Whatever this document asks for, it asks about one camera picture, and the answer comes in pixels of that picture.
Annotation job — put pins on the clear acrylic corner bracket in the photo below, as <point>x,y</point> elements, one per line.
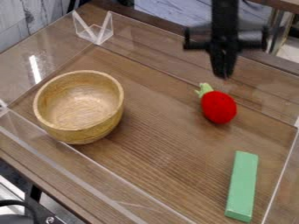
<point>94,33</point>

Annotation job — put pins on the clear acrylic tray wall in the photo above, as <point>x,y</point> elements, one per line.
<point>96,194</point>

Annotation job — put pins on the wooden bowl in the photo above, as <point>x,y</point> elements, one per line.
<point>79,106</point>

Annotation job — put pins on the green rectangular block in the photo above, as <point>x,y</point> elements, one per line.
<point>242,188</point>

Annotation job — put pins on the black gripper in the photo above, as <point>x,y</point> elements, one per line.
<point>225,41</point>

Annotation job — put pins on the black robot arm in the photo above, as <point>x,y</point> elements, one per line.
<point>225,20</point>

